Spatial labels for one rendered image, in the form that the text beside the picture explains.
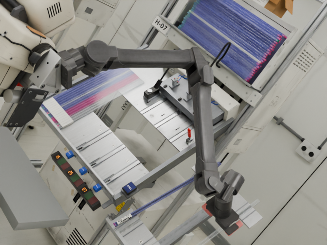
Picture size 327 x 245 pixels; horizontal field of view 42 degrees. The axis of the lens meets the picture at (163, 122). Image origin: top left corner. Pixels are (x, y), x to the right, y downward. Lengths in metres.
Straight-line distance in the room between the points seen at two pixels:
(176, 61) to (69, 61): 0.37
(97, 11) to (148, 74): 1.02
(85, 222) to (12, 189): 0.71
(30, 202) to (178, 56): 0.80
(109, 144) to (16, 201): 0.52
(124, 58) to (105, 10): 1.86
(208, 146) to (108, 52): 0.44
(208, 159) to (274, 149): 2.20
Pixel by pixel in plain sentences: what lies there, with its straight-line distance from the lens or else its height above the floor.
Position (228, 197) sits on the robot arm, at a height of 1.13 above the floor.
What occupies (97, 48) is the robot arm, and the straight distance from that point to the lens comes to 1.35.
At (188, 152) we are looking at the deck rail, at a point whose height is 0.99.
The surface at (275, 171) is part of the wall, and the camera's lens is 3.56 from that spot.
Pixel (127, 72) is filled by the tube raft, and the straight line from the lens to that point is 2.30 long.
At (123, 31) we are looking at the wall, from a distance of 4.51.
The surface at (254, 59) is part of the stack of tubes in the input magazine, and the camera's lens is 2.06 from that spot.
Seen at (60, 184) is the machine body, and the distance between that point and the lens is 2.50.
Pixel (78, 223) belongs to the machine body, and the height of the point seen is 0.26.
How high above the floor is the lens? 1.58
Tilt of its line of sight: 16 degrees down
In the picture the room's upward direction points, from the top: 35 degrees clockwise
